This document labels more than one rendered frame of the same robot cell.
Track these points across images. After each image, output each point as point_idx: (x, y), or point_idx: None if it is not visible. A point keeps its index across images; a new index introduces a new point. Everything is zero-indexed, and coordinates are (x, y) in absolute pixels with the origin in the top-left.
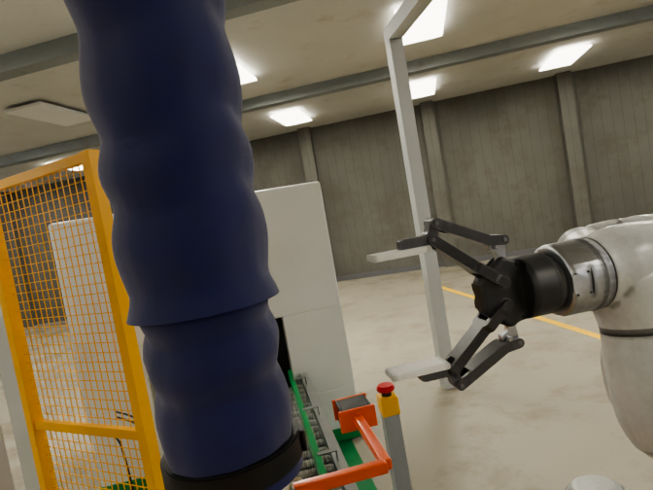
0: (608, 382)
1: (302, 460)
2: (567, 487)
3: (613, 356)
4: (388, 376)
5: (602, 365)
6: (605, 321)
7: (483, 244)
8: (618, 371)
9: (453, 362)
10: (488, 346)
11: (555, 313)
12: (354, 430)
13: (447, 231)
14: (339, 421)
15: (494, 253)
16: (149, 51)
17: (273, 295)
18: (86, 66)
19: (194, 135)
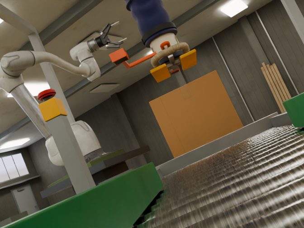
0: (96, 64)
1: (146, 47)
2: (79, 121)
3: (95, 60)
4: (127, 38)
5: (93, 63)
6: (92, 54)
7: (103, 31)
8: (96, 62)
9: (116, 44)
10: (110, 45)
11: (98, 48)
12: (125, 61)
13: (107, 26)
14: (127, 54)
15: (102, 33)
16: None
17: (130, 11)
18: None
19: None
